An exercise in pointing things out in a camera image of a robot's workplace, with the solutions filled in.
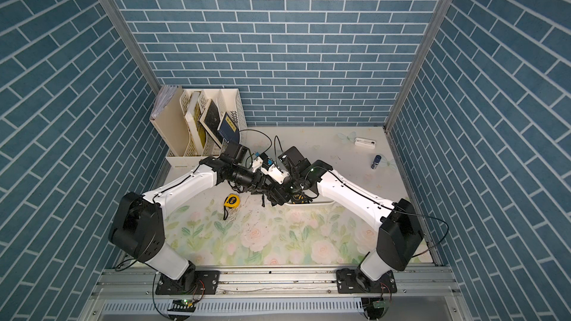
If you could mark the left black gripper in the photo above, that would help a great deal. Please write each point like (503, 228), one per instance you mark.
(257, 181)

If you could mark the yellow tape measure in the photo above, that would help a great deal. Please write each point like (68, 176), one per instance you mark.
(231, 202)

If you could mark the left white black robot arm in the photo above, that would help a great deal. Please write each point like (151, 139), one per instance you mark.
(138, 226)

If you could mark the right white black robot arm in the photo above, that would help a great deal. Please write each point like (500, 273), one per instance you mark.
(395, 224)

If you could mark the white small rectangular box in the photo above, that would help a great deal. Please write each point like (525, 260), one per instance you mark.
(365, 143)

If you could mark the dark blue book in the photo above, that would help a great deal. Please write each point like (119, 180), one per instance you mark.
(228, 129)

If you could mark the black yellow book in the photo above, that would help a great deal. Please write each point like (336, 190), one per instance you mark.
(210, 120)

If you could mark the small blue bottle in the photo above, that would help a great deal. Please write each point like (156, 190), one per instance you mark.
(377, 160)

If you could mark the white desktop file organizer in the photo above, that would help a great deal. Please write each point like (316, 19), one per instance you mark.
(227, 100)

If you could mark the white yellow book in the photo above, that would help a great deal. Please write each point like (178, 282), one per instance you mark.
(198, 136)

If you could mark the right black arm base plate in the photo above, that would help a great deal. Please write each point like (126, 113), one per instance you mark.
(345, 281)

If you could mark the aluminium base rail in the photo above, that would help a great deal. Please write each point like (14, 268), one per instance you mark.
(424, 292)

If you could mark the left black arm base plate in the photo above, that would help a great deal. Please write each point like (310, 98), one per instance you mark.
(209, 281)

